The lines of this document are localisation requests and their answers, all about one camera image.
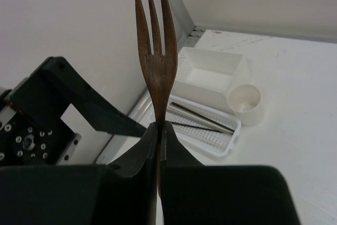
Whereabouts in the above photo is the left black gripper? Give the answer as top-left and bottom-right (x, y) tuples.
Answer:
(1, 56), (146, 166)

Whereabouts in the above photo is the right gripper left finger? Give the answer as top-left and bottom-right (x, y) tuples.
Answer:
(1, 123), (157, 224)

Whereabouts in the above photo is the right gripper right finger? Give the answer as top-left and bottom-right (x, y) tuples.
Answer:
(160, 122), (300, 224)

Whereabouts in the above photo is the black thin chopstick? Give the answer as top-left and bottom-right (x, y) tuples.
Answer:
(171, 122), (220, 132)

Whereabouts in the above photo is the silver metal chopstick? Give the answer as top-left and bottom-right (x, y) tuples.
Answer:
(171, 102), (234, 133)

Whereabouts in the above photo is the brown wooden fork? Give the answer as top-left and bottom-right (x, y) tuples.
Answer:
(135, 0), (178, 195)

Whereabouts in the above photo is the white perforated flat tray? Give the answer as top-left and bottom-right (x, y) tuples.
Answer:
(166, 95), (241, 160)

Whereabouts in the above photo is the cream cylindrical cup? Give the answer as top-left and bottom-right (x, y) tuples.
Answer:
(227, 84), (265, 127)

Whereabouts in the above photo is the white perforated square box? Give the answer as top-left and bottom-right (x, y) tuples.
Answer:
(171, 47), (251, 114)

